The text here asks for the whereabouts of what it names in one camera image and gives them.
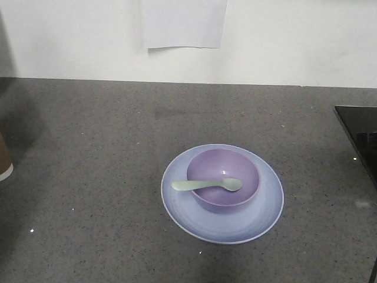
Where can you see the purple plastic bowl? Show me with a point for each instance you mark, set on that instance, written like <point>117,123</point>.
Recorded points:
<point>218,164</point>

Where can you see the pale green plastic spoon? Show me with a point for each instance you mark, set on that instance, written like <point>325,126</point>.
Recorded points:
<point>229,184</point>

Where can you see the blue plastic plate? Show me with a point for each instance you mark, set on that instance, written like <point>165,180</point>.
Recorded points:
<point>214,214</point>

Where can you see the brown paper cup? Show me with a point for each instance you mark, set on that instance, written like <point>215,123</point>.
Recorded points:
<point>6,164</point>

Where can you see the black gas stove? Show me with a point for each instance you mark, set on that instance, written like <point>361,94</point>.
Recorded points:
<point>359,123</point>

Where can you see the white paper sheet on wall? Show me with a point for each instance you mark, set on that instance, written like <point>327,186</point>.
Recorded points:
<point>197,24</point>

